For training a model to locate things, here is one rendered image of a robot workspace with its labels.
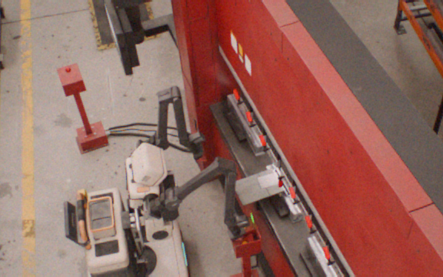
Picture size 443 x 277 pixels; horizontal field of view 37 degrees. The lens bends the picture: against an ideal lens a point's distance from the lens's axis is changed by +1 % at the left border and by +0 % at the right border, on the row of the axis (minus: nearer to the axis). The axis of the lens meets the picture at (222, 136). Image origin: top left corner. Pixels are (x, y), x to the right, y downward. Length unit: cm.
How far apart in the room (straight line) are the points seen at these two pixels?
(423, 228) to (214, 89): 246
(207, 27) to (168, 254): 158
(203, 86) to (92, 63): 211
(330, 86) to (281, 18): 46
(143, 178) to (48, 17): 357
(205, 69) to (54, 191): 179
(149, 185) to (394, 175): 170
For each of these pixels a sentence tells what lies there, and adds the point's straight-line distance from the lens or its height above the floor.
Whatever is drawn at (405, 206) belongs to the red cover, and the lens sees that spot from 240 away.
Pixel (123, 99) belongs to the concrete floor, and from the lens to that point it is 596.
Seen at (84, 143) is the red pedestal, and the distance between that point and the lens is 557.
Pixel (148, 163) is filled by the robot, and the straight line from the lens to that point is 367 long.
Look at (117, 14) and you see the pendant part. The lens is 429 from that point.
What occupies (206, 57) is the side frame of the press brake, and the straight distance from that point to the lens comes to 428.
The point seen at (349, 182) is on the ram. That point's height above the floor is 196.
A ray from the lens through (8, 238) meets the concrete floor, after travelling 534.
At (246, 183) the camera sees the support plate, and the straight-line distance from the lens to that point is 401.
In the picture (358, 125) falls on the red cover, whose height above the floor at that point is 230.
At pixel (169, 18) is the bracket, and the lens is 478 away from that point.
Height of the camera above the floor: 426
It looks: 50 degrees down
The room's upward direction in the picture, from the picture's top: 5 degrees counter-clockwise
